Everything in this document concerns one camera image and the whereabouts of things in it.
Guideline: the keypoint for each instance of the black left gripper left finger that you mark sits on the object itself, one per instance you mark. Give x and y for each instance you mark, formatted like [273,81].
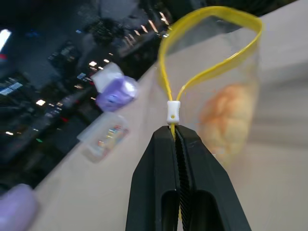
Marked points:
[154,173]

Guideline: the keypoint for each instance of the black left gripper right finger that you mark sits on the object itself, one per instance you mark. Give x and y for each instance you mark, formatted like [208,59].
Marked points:
[209,183]

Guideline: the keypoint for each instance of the round golden pineapple bun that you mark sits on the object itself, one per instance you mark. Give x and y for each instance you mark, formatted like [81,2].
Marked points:
[228,120]

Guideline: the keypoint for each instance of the clear bag with yellow zip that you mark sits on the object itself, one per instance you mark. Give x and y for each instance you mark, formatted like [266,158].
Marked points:
[173,109]

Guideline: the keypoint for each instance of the clear plastic box colourful contents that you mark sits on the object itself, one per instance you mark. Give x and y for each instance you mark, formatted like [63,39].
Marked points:
[106,142]

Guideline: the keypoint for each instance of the purple and white packet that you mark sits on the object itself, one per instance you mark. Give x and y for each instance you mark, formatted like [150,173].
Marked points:
[118,93]

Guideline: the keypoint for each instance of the rounded pale purple object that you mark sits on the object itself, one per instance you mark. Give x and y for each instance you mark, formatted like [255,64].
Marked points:
[15,209]

